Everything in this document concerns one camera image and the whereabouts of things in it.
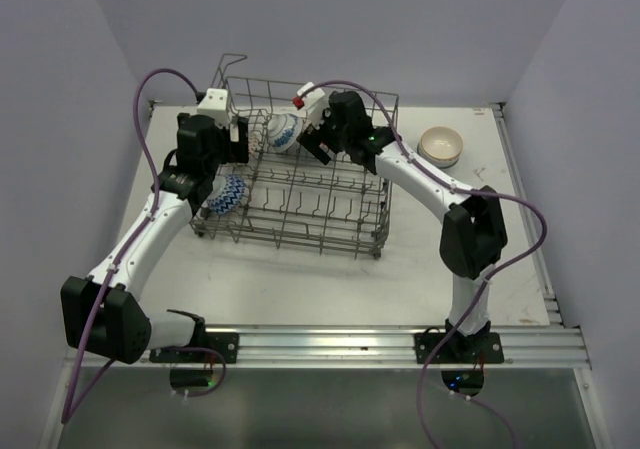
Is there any brown patterned bowl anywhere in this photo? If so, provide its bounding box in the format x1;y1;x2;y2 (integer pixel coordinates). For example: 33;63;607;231
248;131;262;158

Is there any teal striped bowl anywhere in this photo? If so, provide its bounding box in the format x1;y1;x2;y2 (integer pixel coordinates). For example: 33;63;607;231
419;126;464;162

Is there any white ribbed bowl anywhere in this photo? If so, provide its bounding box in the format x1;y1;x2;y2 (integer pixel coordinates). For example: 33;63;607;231
417;147;461;169

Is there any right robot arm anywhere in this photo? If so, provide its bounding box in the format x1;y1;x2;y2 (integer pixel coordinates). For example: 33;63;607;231
292;84;507;363

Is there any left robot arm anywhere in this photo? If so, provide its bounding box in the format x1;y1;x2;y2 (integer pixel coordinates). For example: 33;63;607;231
60;113;249;364

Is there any blue floral bowl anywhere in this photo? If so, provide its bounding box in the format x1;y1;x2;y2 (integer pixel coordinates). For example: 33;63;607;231
267;113;304;153

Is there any blue zigzag pattern bowl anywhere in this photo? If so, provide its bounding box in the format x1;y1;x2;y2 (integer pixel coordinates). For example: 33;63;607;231
206;174;246;215

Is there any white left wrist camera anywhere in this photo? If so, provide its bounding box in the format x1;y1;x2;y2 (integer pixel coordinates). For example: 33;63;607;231
196;88;230;127

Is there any grey wire dish rack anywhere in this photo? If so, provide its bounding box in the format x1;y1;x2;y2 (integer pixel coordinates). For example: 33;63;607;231
191;53;392;259

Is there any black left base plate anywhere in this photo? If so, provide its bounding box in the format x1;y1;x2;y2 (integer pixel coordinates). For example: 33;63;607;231
149;332;240;364

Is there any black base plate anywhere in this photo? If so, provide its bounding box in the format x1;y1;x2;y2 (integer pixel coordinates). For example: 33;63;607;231
149;332;240;364
413;331;505;365

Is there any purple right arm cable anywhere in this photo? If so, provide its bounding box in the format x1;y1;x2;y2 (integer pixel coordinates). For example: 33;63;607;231
304;79;548;449

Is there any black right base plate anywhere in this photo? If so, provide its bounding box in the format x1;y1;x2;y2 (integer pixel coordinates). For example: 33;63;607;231
413;331;505;365

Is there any aluminium mounting rail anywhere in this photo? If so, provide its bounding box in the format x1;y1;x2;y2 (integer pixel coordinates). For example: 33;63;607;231
63;324;589;370

